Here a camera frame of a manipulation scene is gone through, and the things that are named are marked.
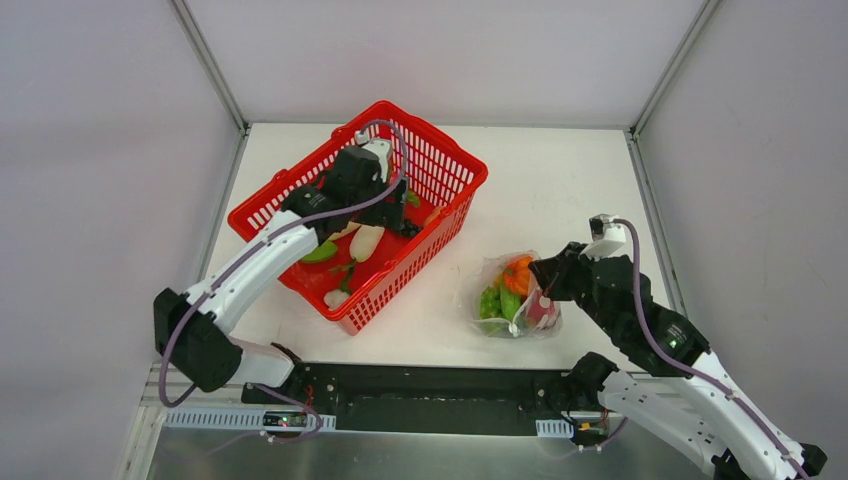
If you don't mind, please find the green grape bunch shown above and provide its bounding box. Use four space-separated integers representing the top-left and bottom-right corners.
479 287 503 320

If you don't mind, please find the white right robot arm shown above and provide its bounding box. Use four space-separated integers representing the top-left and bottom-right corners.
529 242 827 479

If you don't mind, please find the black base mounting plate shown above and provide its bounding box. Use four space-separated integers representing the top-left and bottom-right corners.
241 361 601 436

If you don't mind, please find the short white radish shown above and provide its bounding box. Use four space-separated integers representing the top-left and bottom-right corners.
349 225 385 263

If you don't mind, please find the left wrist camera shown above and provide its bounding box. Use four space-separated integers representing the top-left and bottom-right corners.
354 131 394 183

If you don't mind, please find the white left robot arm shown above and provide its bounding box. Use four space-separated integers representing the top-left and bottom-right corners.
153 139 406 405

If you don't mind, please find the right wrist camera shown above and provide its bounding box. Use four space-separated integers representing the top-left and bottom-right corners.
582 214 627 260

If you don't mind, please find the clear dotted zip top bag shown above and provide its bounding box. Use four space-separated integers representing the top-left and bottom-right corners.
455 250 562 340

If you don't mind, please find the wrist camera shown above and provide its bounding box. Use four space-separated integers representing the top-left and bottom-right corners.
354 131 394 183
582 214 627 260

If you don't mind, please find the black grape bunch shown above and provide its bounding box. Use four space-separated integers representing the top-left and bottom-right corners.
396 219 422 238

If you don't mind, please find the red toy food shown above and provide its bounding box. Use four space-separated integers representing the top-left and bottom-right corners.
525 292 558 330

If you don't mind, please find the green leafy sprig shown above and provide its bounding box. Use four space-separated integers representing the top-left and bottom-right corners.
404 189 421 208

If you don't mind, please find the red plastic shopping basket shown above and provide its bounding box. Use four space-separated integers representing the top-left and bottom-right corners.
228 100 488 335

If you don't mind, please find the green pepper slice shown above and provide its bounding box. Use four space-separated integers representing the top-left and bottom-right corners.
300 240 338 264

